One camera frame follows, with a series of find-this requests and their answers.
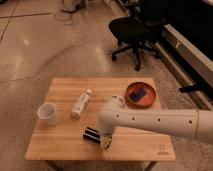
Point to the white plastic bottle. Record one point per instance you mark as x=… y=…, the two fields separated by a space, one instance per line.
x=81 y=104

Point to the wooden table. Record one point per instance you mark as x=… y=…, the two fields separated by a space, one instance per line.
x=65 y=141

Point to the black office chair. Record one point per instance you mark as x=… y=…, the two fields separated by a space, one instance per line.
x=144 y=24

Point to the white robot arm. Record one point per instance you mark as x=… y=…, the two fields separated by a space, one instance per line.
x=193 y=124

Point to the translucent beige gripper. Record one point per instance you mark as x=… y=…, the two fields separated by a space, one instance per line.
x=105 y=141

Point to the orange bowl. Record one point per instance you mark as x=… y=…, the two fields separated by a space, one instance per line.
x=147 y=100

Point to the blue object in bowl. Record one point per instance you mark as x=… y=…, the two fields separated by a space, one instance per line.
x=137 y=95

